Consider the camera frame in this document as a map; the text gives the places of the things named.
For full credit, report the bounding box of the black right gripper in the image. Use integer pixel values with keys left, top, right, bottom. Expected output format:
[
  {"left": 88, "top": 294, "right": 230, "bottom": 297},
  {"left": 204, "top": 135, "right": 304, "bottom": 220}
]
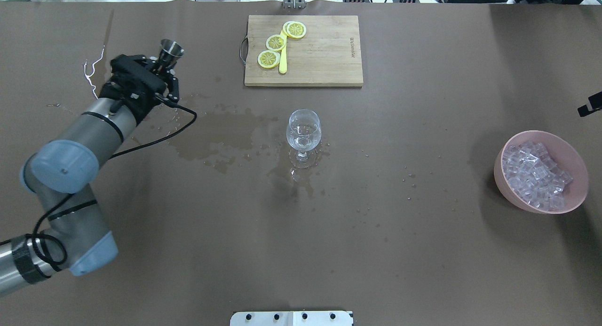
[{"left": 578, "top": 92, "right": 602, "bottom": 117}]

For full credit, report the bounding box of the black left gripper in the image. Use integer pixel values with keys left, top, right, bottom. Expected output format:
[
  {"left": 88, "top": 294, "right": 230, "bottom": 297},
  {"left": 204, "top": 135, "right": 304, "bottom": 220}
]
[{"left": 99, "top": 55, "right": 180, "bottom": 125}]

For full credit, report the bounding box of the steel double jigger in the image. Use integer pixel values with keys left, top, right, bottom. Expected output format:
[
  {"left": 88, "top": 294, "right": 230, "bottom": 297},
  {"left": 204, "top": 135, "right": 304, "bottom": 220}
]
[{"left": 156, "top": 39, "right": 184, "bottom": 71}]

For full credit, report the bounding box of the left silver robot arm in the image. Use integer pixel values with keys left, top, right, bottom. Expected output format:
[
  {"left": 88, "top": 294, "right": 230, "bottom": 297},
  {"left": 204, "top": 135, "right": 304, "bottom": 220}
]
[{"left": 1, "top": 53, "right": 179, "bottom": 296}]

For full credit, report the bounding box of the pink bowl of ice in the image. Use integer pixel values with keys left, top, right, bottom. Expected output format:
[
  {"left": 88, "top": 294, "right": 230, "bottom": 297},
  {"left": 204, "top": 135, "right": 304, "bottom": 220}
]
[{"left": 492, "top": 130, "right": 590, "bottom": 215}]

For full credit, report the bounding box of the clear wine glass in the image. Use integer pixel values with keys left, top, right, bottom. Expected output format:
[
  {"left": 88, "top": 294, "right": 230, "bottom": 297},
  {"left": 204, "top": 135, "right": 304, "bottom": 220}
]
[{"left": 286, "top": 109, "right": 322, "bottom": 169}]

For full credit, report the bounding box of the lemon slice near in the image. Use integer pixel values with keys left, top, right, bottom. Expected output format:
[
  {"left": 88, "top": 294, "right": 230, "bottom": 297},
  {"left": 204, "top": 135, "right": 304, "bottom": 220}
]
[{"left": 257, "top": 50, "right": 280, "bottom": 69}]

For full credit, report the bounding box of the lemon slice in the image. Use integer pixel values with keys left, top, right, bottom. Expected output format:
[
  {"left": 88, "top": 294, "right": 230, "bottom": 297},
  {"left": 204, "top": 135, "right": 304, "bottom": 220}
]
[
  {"left": 257, "top": 50, "right": 280, "bottom": 69},
  {"left": 283, "top": 20, "right": 307, "bottom": 39},
  {"left": 265, "top": 34, "right": 287, "bottom": 52}
]

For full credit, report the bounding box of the lemon slice middle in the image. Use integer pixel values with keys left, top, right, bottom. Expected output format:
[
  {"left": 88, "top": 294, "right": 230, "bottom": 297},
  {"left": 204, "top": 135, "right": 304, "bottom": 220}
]
[{"left": 265, "top": 34, "right": 287, "bottom": 52}]

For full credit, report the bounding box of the yellow plastic knife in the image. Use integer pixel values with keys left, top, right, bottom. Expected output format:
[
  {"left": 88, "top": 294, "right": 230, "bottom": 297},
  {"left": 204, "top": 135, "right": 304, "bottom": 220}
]
[{"left": 278, "top": 30, "right": 288, "bottom": 75}]

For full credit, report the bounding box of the lemon slice far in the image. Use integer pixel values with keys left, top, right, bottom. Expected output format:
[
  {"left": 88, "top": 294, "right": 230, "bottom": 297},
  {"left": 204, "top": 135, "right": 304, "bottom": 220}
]
[{"left": 283, "top": 20, "right": 307, "bottom": 39}]

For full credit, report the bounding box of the bamboo cutting board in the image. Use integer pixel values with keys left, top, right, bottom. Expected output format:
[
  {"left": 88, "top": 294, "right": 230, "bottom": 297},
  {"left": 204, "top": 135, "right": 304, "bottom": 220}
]
[{"left": 244, "top": 15, "right": 364, "bottom": 87}]

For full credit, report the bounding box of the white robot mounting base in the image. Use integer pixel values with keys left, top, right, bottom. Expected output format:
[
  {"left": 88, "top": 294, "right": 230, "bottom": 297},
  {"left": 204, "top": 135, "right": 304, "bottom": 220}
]
[{"left": 230, "top": 310, "right": 355, "bottom": 326}]

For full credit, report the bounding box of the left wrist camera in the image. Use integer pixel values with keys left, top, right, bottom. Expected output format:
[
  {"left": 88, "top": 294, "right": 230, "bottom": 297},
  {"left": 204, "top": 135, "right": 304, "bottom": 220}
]
[{"left": 110, "top": 54, "right": 167, "bottom": 93}]

